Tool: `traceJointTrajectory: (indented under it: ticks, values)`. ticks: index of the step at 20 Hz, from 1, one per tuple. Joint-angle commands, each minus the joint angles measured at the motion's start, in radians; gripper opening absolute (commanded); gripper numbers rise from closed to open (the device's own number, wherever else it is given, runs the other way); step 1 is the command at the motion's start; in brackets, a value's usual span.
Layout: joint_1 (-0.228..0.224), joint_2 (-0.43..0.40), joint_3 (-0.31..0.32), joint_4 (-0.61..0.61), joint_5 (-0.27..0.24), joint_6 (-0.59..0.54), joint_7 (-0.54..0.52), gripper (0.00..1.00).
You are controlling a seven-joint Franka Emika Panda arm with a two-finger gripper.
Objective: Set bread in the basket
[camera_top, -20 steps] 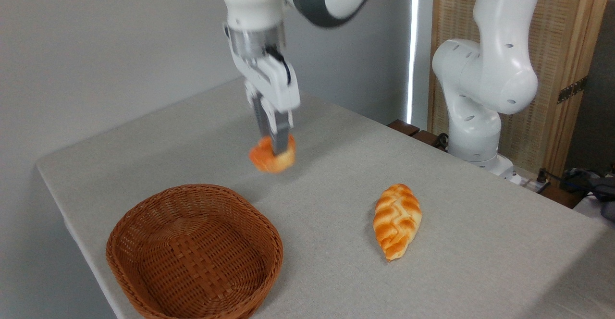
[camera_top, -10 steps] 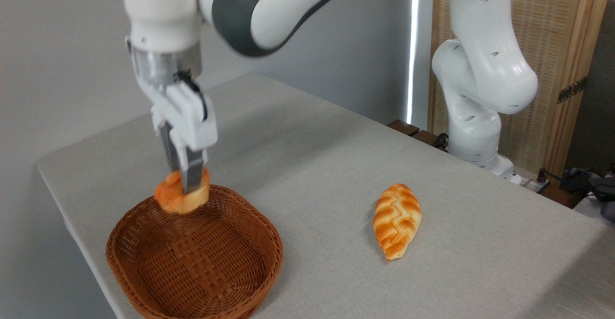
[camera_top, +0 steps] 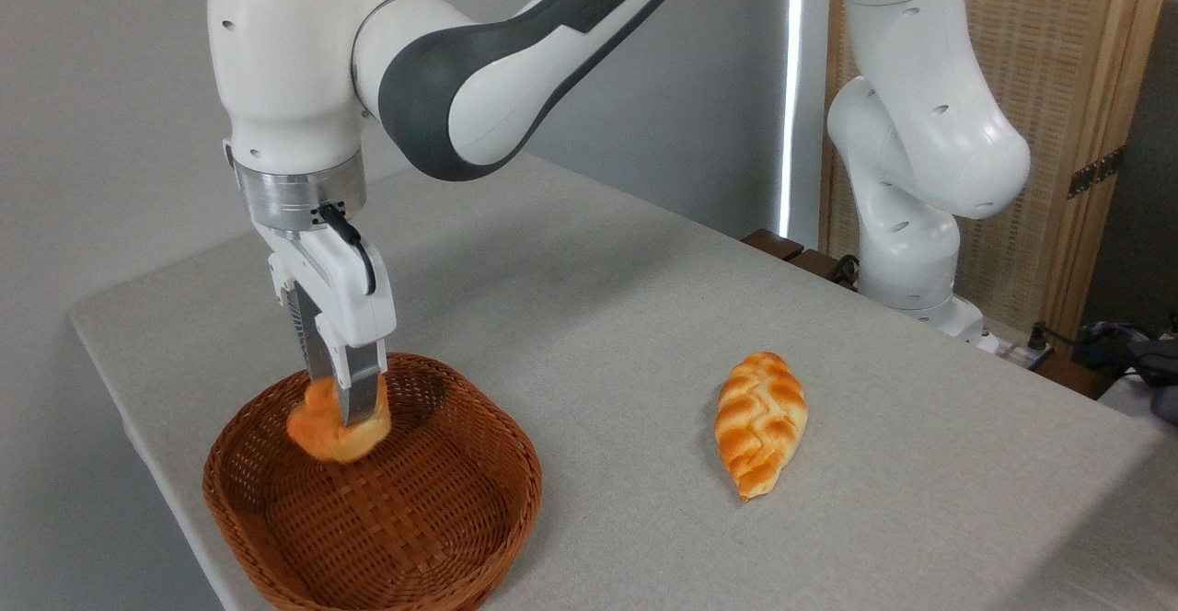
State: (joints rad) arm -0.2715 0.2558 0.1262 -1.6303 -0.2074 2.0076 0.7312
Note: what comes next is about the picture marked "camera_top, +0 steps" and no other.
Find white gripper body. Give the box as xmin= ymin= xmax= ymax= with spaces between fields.
xmin=253 ymin=220 xmax=399 ymax=352

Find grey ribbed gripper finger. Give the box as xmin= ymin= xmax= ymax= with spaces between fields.
xmin=316 ymin=315 xmax=388 ymax=429
xmin=269 ymin=255 xmax=337 ymax=384

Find orange muffin shaped bread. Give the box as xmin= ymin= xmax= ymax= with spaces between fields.
xmin=286 ymin=374 xmax=394 ymax=465

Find brown woven wicker basket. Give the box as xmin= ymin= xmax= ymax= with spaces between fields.
xmin=202 ymin=352 xmax=544 ymax=611

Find braided golden bread loaf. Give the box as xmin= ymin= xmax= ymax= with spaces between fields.
xmin=713 ymin=351 xmax=810 ymax=501

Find grey tablecloth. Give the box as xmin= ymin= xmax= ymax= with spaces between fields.
xmin=69 ymin=149 xmax=1178 ymax=611

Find dark brown wooden block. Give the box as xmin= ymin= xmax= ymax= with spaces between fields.
xmin=789 ymin=248 xmax=859 ymax=292
xmin=741 ymin=228 xmax=807 ymax=263

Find brown wooden board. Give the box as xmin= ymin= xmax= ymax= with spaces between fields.
xmin=1029 ymin=353 xmax=1119 ymax=401

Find dark metal screen hinge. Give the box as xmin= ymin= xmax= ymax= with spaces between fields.
xmin=1068 ymin=145 xmax=1126 ymax=201

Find dark grey bundled object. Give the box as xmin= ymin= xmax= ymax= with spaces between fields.
xmin=1075 ymin=320 xmax=1178 ymax=426

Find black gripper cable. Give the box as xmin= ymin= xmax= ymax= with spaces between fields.
xmin=317 ymin=203 xmax=379 ymax=298

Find black plug with cable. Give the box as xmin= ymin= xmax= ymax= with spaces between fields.
xmin=1026 ymin=320 xmax=1178 ymax=373

